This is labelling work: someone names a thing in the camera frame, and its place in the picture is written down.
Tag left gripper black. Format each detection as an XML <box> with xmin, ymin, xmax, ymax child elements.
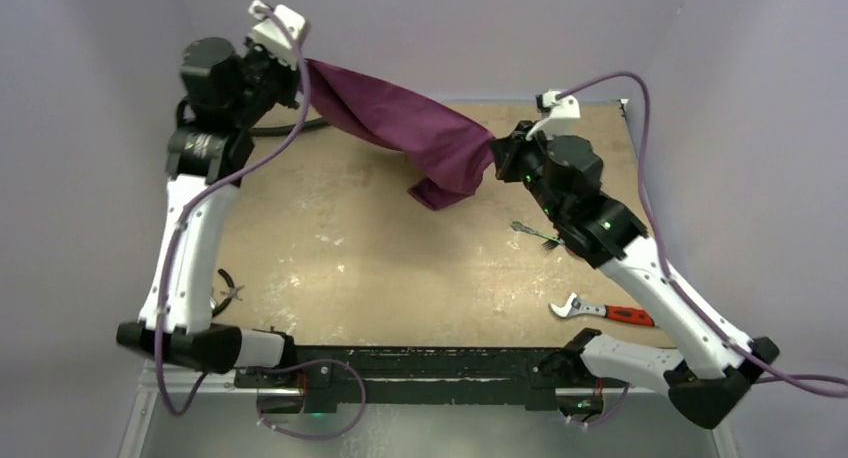
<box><xmin>231</xmin><ymin>34</ymin><xmax>307</xmax><ymax>129</ymax></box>

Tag purple cloth napkin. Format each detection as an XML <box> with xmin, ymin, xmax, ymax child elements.
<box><xmin>307</xmin><ymin>59</ymin><xmax>494</xmax><ymax>211</ymax></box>

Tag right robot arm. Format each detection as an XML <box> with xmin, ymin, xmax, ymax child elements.
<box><xmin>489</xmin><ymin>131</ymin><xmax>779</xmax><ymax>429</ymax></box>

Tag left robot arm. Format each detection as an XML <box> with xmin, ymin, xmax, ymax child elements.
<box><xmin>116</xmin><ymin>37</ymin><xmax>300</xmax><ymax>387</ymax></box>

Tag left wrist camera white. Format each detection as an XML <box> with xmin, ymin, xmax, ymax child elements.
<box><xmin>247</xmin><ymin>0</ymin><xmax>311</xmax><ymax>70</ymax></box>

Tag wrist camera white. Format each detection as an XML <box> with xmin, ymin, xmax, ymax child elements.
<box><xmin>525</xmin><ymin>90</ymin><xmax>581</xmax><ymax>141</ymax></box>
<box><xmin>247</xmin><ymin>0</ymin><xmax>311</xmax><ymax>70</ymax></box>

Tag black foam hose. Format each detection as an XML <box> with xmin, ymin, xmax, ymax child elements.
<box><xmin>248</xmin><ymin>115</ymin><xmax>331</xmax><ymax>138</ymax></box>

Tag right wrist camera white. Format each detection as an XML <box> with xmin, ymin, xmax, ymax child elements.
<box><xmin>525</xmin><ymin>90</ymin><xmax>581</xmax><ymax>141</ymax></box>

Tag adjustable wrench red handle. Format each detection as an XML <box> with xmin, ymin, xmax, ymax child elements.
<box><xmin>549</xmin><ymin>293</ymin><xmax>656</xmax><ymax>328</ymax></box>

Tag black handled pliers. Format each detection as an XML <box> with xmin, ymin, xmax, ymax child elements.
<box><xmin>210</xmin><ymin>268</ymin><xmax>243</xmax><ymax>318</ymax></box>

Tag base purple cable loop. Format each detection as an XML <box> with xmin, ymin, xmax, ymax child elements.
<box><xmin>255</xmin><ymin>358</ymin><xmax>368</xmax><ymax>442</ymax></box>

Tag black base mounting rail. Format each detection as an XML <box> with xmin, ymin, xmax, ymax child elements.
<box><xmin>234</xmin><ymin>345</ymin><xmax>622</xmax><ymax>418</ymax></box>

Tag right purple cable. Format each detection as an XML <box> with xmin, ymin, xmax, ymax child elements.
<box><xmin>555</xmin><ymin>71</ymin><xmax>848</xmax><ymax>399</ymax></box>

